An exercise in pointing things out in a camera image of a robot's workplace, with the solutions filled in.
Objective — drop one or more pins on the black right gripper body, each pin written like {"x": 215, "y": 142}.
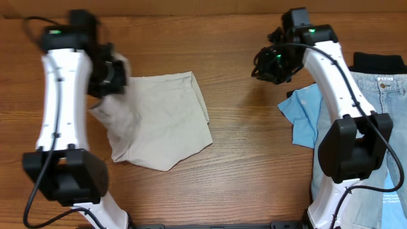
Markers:
{"x": 265, "y": 68}

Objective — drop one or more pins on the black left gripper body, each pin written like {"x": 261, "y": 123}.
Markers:
{"x": 112, "y": 76}

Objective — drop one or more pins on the beige cotton shorts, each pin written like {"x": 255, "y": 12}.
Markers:
{"x": 157, "y": 122}

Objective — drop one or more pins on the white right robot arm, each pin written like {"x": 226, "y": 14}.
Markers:
{"x": 357, "y": 140}

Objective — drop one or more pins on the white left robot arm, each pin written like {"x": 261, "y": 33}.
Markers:
{"x": 62, "y": 167}

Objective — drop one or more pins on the light blue t-shirt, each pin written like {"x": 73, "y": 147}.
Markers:
{"x": 302, "y": 108}

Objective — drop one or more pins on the black garment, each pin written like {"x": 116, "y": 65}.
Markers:
{"x": 378, "y": 64}

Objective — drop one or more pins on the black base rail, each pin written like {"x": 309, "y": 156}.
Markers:
{"x": 272, "y": 225}

